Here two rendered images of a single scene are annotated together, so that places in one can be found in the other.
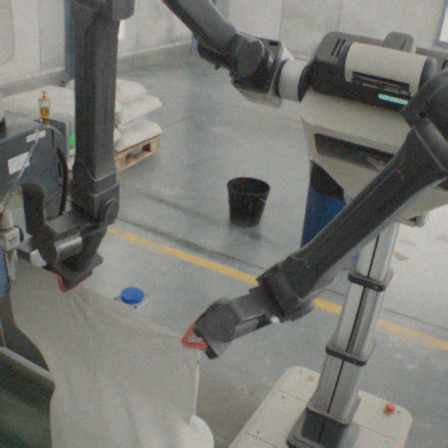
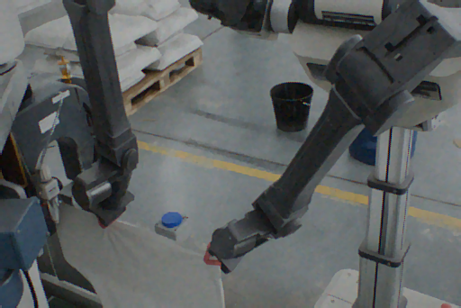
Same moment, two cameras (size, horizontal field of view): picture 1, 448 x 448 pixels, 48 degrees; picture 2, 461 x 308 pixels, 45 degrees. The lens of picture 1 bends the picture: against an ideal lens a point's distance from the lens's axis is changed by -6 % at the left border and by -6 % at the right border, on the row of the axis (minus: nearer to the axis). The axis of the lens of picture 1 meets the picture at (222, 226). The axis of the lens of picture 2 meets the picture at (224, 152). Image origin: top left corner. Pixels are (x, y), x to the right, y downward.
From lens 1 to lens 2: 0.26 m
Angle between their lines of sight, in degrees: 7
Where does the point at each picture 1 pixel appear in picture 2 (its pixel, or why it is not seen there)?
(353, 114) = (338, 40)
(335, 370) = (371, 272)
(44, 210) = (79, 158)
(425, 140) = (342, 95)
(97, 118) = (104, 89)
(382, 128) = not seen: hidden behind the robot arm
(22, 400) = not seen: outside the picture
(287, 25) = not seen: outside the picture
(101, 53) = (96, 38)
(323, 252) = (291, 182)
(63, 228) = (93, 178)
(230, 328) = (230, 248)
